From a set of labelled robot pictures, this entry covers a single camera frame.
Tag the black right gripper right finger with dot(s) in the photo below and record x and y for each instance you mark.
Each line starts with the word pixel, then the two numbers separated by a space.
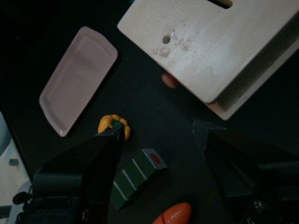
pixel 234 166

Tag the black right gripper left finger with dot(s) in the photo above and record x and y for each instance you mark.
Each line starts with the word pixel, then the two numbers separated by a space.
pixel 83 163

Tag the yellow toy squash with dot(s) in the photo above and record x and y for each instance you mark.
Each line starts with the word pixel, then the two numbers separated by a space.
pixel 111 122

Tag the green striped toy block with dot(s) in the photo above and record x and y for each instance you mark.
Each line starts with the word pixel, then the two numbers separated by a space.
pixel 136 176

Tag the orange toy carrot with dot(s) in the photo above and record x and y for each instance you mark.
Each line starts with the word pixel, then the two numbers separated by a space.
pixel 175 214

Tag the pink rectangular tray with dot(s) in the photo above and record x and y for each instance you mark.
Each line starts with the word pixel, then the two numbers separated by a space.
pixel 78 80

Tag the pink toy food piece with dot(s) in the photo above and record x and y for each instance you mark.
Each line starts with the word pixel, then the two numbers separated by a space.
pixel 170 80

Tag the pale wooden box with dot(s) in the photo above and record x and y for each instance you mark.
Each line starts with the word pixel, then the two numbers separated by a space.
pixel 218 46

